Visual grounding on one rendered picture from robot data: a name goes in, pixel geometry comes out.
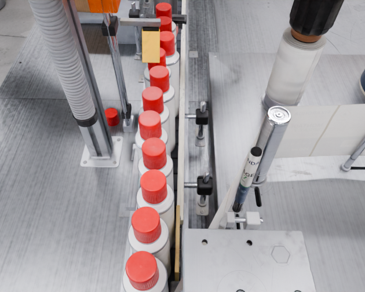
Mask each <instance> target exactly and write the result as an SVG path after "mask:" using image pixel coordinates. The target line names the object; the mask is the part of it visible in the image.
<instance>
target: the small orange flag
mask: <svg viewBox="0 0 365 292"><path fill-rule="evenodd" d="M142 62H143V63H160V29H159V27H143V29H142Z"/></svg>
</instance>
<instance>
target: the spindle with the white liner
mask: <svg viewBox="0 0 365 292"><path fill-rule="evenodd" d="M343 2H344V0H294V2H293V5H292V8H291V12H290V20H289V23H290V26H291V27H288V28H287V29H285V30H284V32H283V35H282V39H281V42H280V45H279V48H278V52H277V55H276V59H275V62H274V64H273V67H272V72H271V75H270V77H269V81H268V84H267V86H266V88H265V93H264V95H263V97H262V103H263V105H264V107H265V108H266V109H267V110H268V109H269V108H271V107H274V106H280V107H283V106H300V102H301V100H302V98H303V94H304V92H305V89H306V87H307V85H308V82H309V80H310V78H311V76H312V74H313V71H314V69H315V67H316V65H317V62H318V61H319V58H320V55H321V53H322V51H323V49H324V47H325V45H326V42H327V41H326V37H325V35H324V34H326V33H327V32H328V30H329V29H330V28H331V27H332V26H333V25H334V22H335V20H336V18H337V16H338V13H339V11H340V8H341V6H342V4H343Z"/></svg>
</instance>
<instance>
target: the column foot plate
mask: <svg viewBox="0 0 365 292"><path fill-rule="evenodd" d="M111 137H112V141H113V147H112V154H111V158H110V159H95V158H91V156H90V154H89V151H88V148H87V146H86V144H85V148H84V151H83V155H82V159H81V166H82V167H118V166H119V163H120V159H121V152H122V145H123V137H121V136H111Z"/></svg>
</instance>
